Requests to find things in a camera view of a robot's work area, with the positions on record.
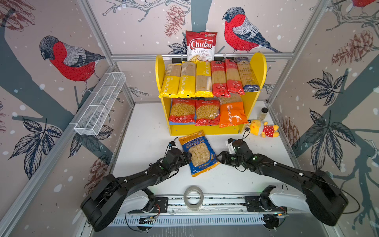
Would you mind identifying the small spice jar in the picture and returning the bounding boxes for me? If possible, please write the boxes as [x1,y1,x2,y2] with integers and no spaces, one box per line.
[258,107,268,121]

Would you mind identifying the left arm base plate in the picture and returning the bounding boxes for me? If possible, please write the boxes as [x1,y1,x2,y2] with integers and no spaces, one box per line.
[141,197,168,214]

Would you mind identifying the dark blue spaghetti bag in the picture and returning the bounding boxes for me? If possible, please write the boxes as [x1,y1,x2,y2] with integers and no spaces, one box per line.
[235,57,260,92]

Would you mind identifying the yellow Pastatime spaghetti bag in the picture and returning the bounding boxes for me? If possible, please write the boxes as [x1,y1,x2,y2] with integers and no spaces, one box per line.
[159,63,182,98]
[177,62,196,98]

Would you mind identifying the orange Pastatime pasta bag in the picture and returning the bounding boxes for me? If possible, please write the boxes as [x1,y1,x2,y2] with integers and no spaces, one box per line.
[218,93,248,128]

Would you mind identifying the white wire mesh basket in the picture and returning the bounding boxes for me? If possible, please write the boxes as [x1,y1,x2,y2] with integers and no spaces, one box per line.
[74,72,126,136]

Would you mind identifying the yellow shelf pink blue boards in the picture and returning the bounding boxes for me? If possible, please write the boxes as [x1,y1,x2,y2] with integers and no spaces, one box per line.
[155,52,267,136]

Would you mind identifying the red Chuba cassava chips bag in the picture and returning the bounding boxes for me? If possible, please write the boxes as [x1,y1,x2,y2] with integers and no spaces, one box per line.
[186,31,217,62]

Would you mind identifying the clear tape roll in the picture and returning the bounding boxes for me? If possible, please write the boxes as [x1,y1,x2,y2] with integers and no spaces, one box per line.
[183,186,204,211]

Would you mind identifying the red macaroni bag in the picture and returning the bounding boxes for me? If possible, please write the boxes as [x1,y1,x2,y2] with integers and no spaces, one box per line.
[195,100,220,126]
[169,99,196,123]

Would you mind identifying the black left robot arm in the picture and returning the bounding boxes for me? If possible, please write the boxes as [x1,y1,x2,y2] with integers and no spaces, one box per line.
[81,148,191,232]

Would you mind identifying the red spaghetti bag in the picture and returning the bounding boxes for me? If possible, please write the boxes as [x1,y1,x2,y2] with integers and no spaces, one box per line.
[225,59,245,95]
[211,61,230,97]

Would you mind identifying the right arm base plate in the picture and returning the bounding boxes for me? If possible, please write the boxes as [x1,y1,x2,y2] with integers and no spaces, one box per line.
[244,196,287,212]

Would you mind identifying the blue orange pasta bag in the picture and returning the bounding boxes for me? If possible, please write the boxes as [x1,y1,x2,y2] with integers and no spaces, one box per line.
[179,131,219,177]

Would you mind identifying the yellow plush toy red dress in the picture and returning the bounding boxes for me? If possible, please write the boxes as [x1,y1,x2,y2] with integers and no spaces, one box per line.
[249,120,279,138]

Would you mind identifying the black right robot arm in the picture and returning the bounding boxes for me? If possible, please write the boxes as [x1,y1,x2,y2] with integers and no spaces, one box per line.
[216,138,348,226]

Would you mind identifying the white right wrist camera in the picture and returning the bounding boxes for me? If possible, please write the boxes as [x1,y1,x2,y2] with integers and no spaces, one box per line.
[226,138,235,154]

